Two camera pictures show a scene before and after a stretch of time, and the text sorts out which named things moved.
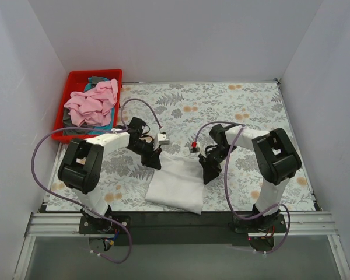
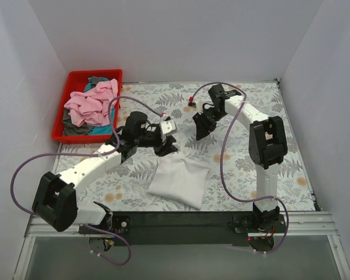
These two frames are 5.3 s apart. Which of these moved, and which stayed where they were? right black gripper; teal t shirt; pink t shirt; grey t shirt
Moved: right black gripper
Stayed: grey t shirt; teal t shirt; pink t shirt
